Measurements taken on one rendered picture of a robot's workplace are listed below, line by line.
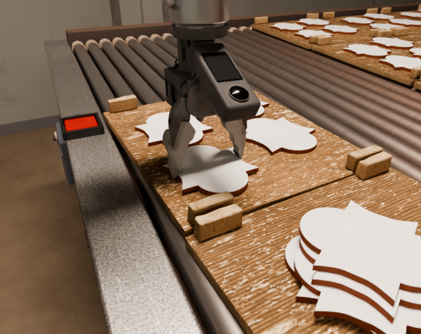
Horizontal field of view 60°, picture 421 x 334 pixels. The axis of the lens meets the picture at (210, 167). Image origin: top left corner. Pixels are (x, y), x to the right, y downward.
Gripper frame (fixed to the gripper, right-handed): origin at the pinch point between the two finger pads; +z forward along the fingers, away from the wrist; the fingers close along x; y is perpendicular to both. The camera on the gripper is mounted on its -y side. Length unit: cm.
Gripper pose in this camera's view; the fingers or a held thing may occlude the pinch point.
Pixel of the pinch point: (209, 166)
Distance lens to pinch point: 54.7
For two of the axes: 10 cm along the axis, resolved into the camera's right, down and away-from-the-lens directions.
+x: -8.9, 2.5, -3.9
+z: 0.2, 8.6, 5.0
